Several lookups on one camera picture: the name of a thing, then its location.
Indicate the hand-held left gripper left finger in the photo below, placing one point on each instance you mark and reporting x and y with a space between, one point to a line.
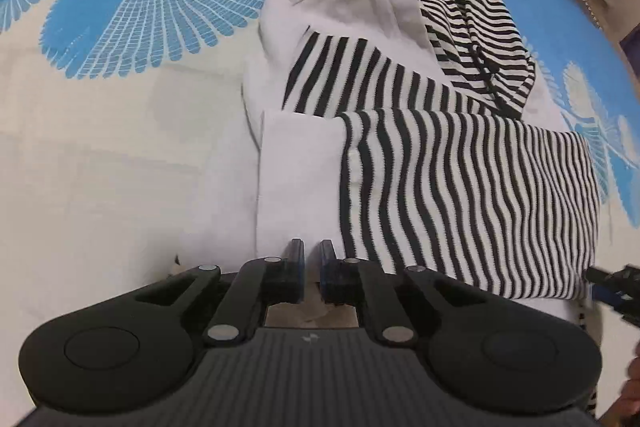
295 269

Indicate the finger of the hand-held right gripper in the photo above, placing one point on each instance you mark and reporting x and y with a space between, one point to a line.
607 287

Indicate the blue white printed bed sheet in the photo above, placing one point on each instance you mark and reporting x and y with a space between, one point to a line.
100 157

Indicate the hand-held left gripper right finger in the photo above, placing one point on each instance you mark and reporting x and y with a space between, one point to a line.
328 269

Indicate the person's right forearm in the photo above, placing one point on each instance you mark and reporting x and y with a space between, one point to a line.
631 387

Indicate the white black striped hoodie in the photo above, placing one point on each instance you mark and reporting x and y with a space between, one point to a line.
450 187

